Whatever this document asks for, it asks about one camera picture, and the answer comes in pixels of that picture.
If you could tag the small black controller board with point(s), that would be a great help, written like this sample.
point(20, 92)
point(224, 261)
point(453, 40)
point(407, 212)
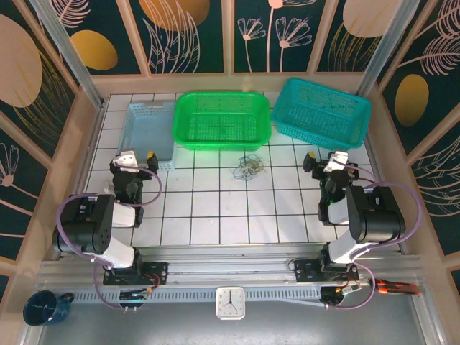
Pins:
point(338, 293)
point(134, 294)

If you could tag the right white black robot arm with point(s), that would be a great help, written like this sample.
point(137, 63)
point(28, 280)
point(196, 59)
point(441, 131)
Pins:
point(377, 219)

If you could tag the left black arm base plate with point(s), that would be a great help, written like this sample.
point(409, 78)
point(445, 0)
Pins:
point(158, 270)

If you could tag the light blue plastic basket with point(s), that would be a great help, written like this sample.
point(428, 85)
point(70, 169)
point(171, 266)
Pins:
point(143, 133)

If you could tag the teal plastic basket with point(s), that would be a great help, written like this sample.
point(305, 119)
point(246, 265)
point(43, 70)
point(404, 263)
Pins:
point(320, 115)

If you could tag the aluminium mounting rail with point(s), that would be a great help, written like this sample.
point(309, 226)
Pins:
point(230, 267)

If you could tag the green plastic basket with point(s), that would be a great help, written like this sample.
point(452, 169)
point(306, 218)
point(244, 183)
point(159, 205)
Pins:
point(219, 122)

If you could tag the clear plastic tube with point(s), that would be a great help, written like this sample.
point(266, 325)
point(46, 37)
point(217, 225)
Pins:
point(384, 46)

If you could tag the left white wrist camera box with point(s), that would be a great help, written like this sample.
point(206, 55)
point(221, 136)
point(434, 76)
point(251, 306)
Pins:
point(128, 159)

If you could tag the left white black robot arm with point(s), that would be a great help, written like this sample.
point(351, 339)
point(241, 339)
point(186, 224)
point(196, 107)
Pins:
point(90, 223)

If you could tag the white square analog clock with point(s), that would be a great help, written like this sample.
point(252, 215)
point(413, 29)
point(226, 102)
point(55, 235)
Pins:
point(230, 302)

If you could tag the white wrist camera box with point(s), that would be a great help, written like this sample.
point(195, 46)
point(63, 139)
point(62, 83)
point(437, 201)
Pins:
point(336, 161)
point(128, 159)

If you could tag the dark blue enamel mug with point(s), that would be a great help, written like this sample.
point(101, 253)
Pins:
point(41, 309)

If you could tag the aluminium frame post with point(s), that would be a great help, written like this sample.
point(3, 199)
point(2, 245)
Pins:
point(68, 46)

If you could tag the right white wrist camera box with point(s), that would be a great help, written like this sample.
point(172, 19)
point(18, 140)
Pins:
point(336, 161)

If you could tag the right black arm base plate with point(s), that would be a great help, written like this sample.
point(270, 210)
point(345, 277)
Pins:
point(305, 270)

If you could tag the small clear plastic piece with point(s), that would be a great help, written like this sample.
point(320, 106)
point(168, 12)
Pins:
point(109, 187)

